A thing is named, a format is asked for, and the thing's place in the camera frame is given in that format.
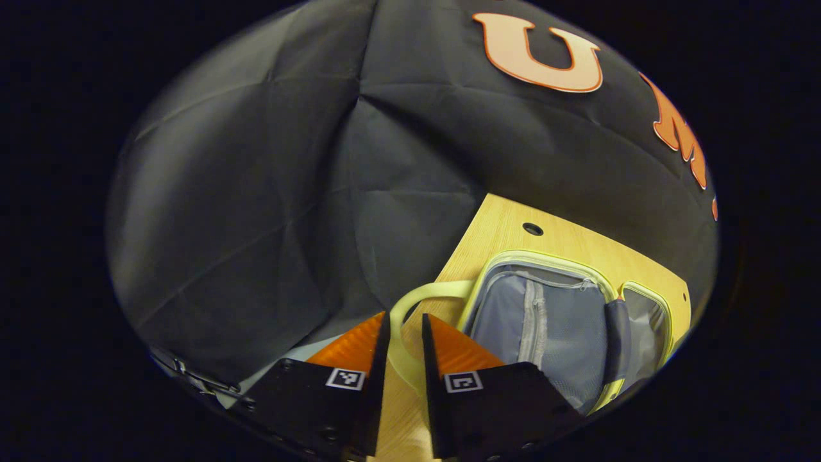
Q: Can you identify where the pale yellow suitcase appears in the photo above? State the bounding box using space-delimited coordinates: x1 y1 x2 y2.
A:
388 250 674 415

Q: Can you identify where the black backdrop cloth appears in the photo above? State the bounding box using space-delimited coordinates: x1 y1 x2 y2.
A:
106 0 719 386

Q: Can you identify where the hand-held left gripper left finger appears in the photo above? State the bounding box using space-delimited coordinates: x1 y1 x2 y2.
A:
239 312 392 460

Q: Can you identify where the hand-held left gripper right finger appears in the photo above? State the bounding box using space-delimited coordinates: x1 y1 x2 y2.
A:
421 313 586 460

